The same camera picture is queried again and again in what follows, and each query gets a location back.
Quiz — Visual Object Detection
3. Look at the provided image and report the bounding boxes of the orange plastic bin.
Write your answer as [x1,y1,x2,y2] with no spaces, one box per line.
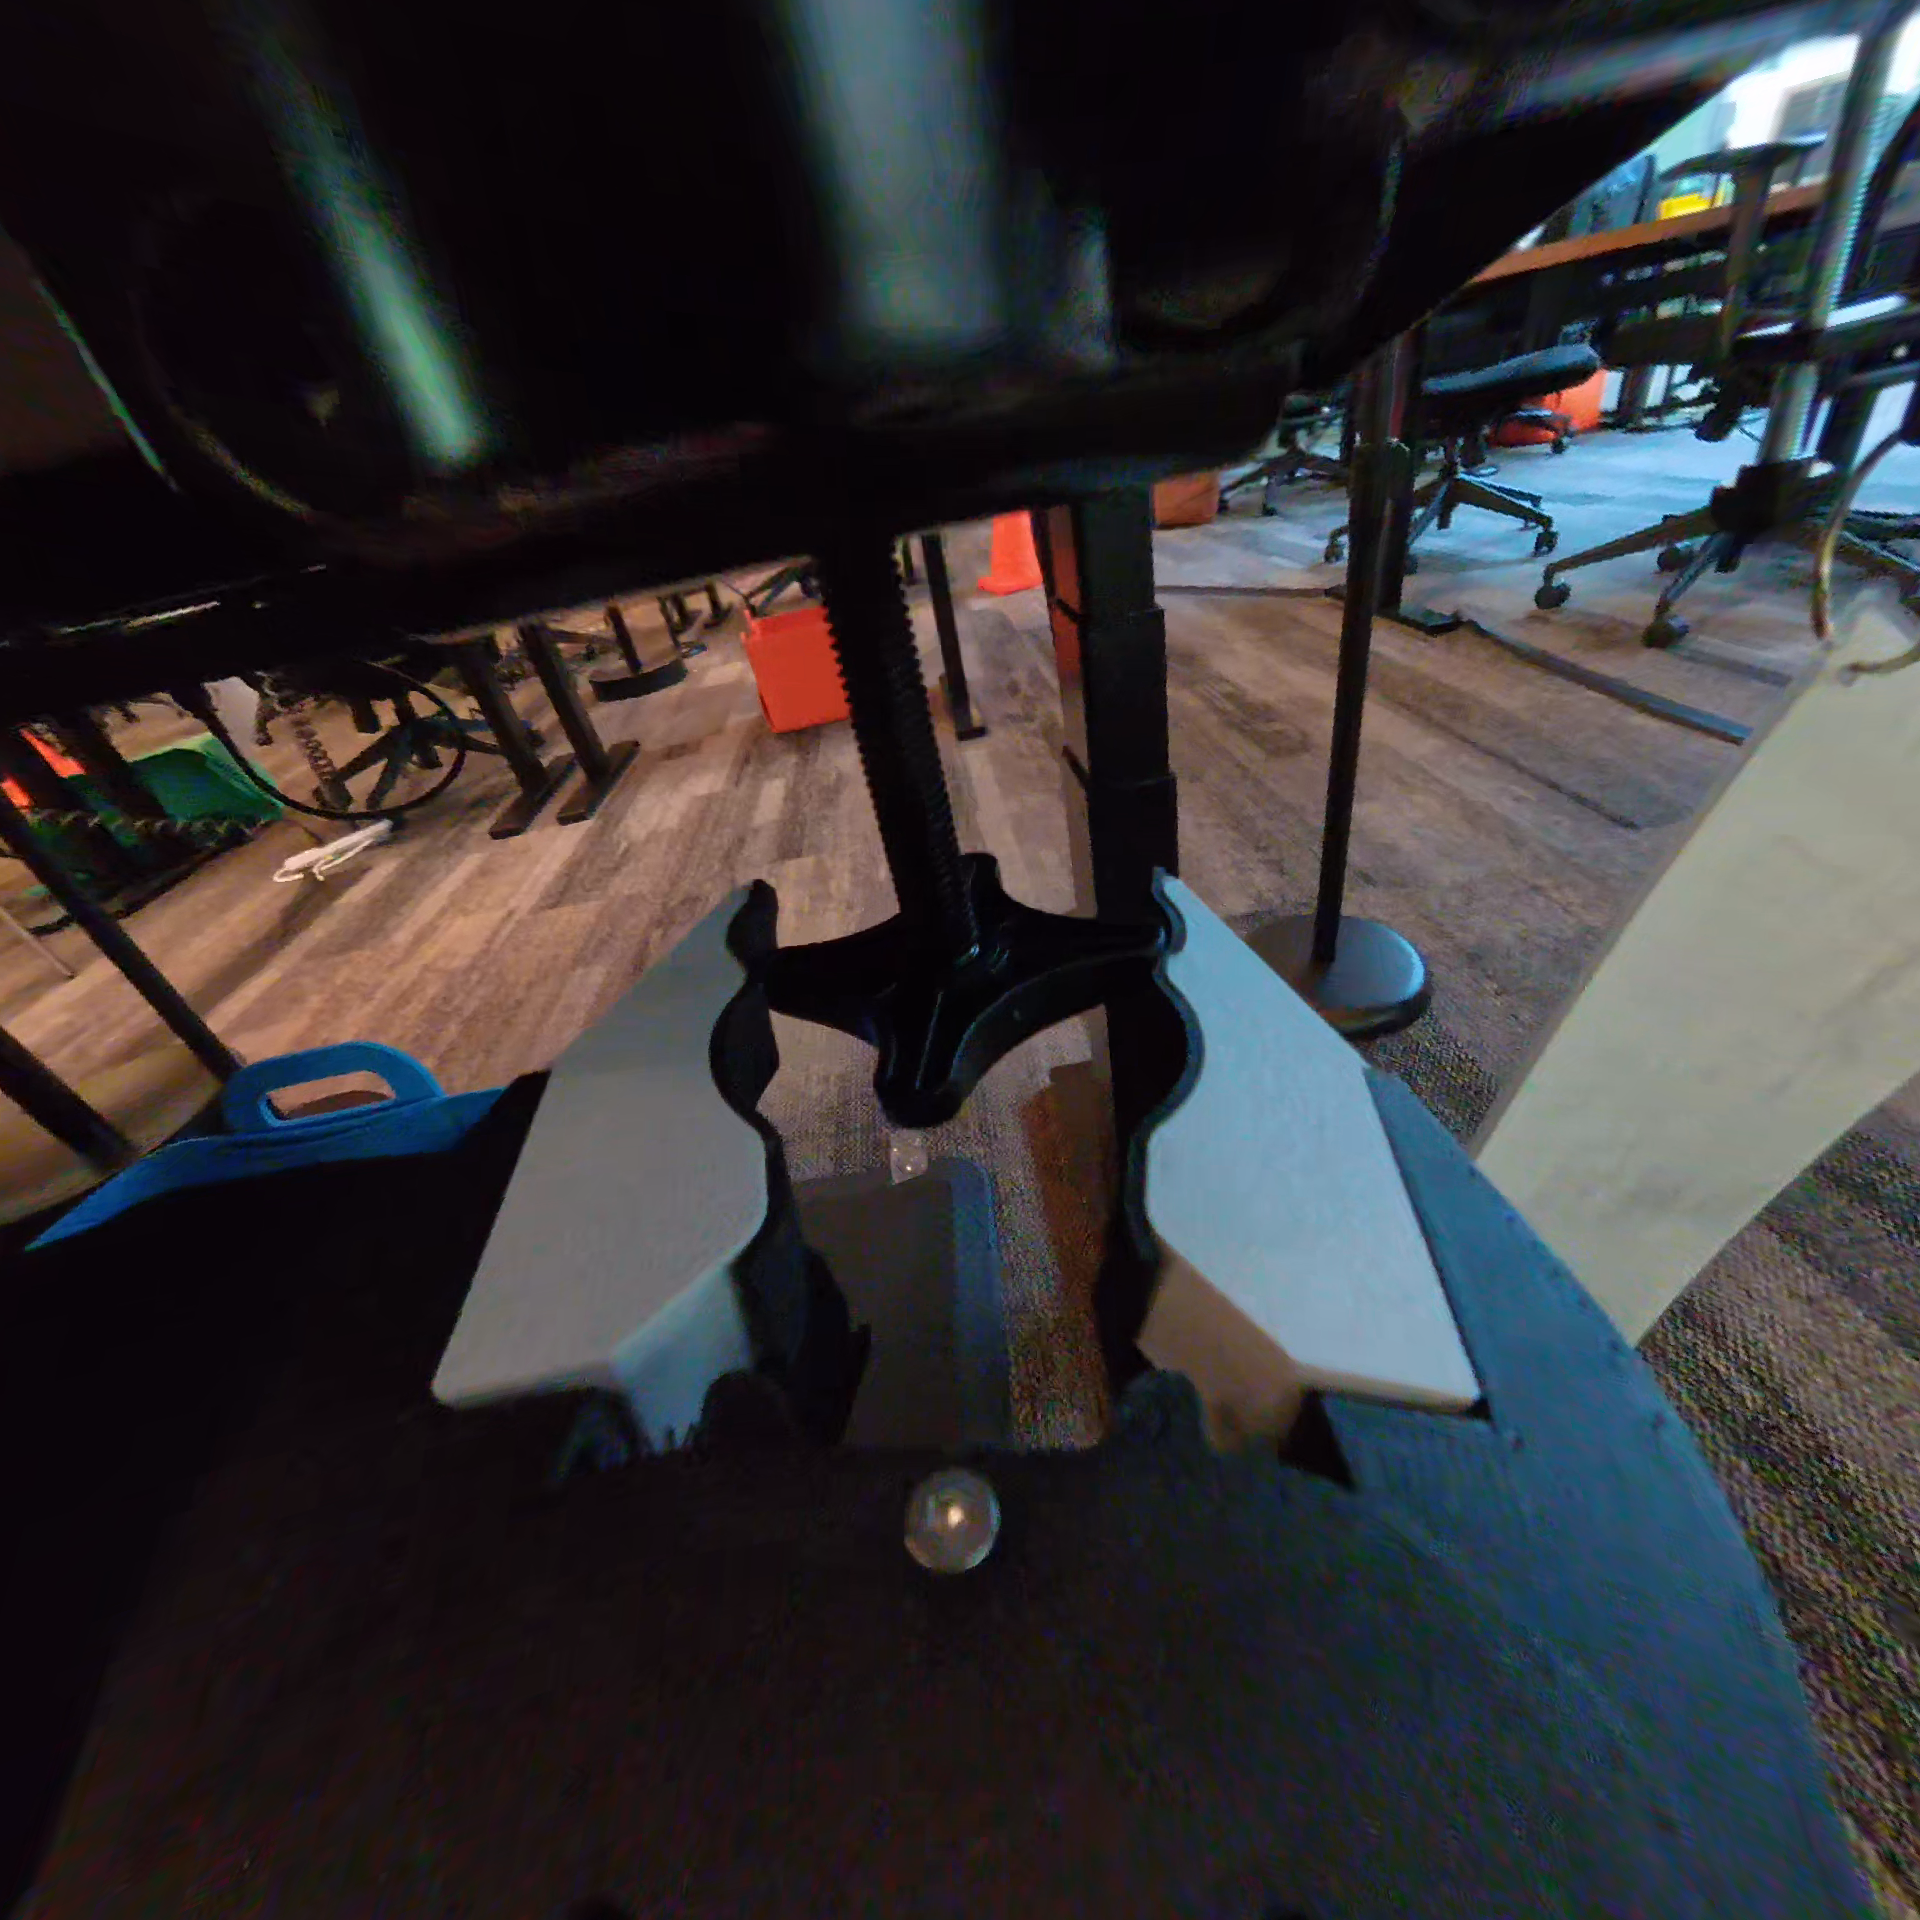
[742,599,852,735]

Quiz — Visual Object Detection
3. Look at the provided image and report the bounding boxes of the dark grey box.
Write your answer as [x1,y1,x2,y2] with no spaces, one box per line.
[796,1160,1015,1448]

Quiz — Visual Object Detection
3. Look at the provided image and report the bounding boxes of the black round base stand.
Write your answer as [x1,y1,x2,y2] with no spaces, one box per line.
[593,599,693,703]
[1246,336,1431,1039]

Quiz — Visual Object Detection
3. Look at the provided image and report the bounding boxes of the thin black rod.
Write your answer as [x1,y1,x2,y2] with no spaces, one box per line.
[0,785,243,1080]

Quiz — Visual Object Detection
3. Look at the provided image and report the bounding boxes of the black desk legs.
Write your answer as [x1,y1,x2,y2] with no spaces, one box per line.
[451,621,639,838]

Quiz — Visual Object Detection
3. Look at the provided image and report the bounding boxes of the black chair base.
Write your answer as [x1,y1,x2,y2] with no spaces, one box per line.
[257,660,467,818]

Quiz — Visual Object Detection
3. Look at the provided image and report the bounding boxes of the wooden top desk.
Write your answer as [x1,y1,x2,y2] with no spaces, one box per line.
[1463,180,1920,289]

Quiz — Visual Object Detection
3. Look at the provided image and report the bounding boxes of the black office chair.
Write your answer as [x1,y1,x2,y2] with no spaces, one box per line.
[1327,342,1604,568]

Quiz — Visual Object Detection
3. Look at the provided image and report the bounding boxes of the office chair with chrome post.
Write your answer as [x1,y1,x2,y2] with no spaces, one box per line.
[1537,0,1920,649]

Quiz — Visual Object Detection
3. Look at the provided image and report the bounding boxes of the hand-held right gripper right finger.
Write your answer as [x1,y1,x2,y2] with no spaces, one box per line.
[1100,865,1487,1455]

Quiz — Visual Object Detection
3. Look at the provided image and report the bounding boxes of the white cord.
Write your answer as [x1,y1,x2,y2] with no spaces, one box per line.
[273,815,395,884]

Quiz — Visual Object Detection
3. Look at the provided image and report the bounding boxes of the black pole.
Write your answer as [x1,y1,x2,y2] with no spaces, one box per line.
[1069,487,1180,1185]

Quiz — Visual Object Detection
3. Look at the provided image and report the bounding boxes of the blue bag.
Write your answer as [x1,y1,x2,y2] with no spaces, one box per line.
[29,1042,506,1247]

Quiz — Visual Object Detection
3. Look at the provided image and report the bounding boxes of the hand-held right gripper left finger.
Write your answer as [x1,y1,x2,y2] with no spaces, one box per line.
[433,880,874,1454]

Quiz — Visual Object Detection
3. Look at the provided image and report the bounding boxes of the green bin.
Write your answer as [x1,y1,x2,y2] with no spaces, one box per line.
[129,744,287,824]

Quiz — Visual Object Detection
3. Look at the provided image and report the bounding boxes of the yellow twisted cord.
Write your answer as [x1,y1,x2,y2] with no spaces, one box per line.
[1807,434,1920,682]

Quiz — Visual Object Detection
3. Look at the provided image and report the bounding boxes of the beige paper sheet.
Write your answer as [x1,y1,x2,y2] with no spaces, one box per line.
[1476,599,1920,1343]

